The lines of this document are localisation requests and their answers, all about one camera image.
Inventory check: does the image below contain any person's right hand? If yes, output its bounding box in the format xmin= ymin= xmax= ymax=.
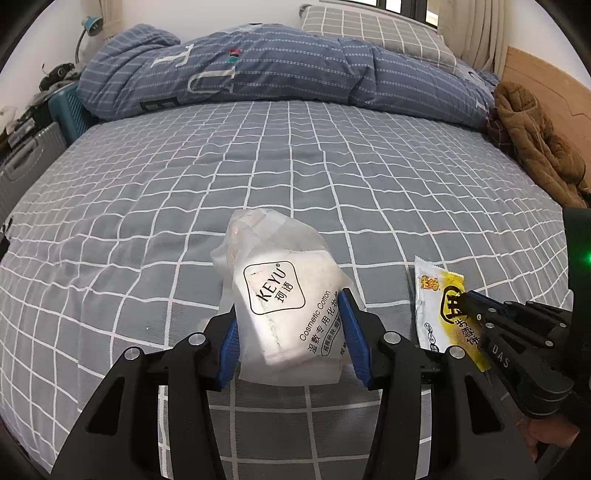
xmin=526 ymin=418 xmax=583 ymax=462

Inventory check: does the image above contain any blue striped duvet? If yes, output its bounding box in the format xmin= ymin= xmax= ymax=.
xmin=76 ymin=24 xmax=502 ymax=134

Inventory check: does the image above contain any teal suitcase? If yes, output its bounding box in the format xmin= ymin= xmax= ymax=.
xmin=46 ymin=83 xmax=100 ymax=148

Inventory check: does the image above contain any blue desk lamp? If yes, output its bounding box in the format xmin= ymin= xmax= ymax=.
xmin=74 ymin=14 xmax=105 ymax=68

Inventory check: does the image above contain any grey checked bed sheet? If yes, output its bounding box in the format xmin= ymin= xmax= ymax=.
xmin=0 ymin=99 xmax=583 ymax=480

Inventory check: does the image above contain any grey suitcase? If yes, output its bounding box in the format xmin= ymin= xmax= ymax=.
xmin=0 ymin=121 xmax=68 ymax=222

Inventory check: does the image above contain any dark framed window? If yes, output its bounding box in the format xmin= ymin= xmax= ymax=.
xmin=376 ymin=0 xmax=444 ymax=28

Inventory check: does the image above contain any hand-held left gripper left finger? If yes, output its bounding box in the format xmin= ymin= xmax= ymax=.
xmin=51 ymin=311 xmax=241 ymax=480

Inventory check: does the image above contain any beige curtain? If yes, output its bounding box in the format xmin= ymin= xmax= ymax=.
xmin=455 ymin=0 xmax=513 ymax=75

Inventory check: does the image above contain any yellow snack wrapper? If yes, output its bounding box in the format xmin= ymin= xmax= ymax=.
xmin=413 ymin=256 xmax=492 ymax=372

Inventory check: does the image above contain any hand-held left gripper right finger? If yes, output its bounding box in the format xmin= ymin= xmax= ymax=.
xmin=337 ymin=288 xmax=539 ymax=480

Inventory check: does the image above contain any white cotton pad bag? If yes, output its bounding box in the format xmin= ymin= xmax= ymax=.
xmin=210 ymin=208 xmax=354 ymax=386

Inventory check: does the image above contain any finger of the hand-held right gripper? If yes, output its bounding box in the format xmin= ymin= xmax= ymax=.
xmin=455 ymin=288 xmax=573 ymax=324
xmin=462 ymin=307 xmax=561 ymax=352

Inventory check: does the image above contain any brown coat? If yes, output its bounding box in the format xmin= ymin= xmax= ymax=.
xmin=485 ymin=80 xmax=591 ymax=210

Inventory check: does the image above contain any black gadget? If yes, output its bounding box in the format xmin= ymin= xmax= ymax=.
xmin=39 ymin=62 xmax=79 ymax=90

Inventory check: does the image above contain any grey checked pillow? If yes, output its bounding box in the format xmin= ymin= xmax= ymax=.
xmin=299 ymin=4 xmax=458 ymax=75

